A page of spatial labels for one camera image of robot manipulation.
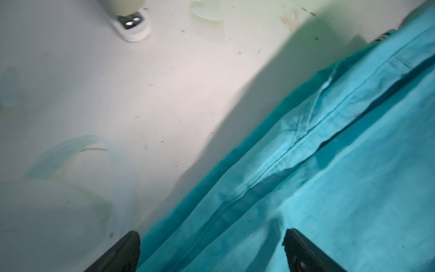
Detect floral table mat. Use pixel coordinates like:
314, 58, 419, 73
1, 1, 420, 272

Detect teal long pants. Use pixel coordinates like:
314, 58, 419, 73
138, 1, 435, 272

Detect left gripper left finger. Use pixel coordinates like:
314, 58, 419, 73
85, 231, 140, 272

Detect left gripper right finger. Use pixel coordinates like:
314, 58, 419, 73
283, 228, 346, 272

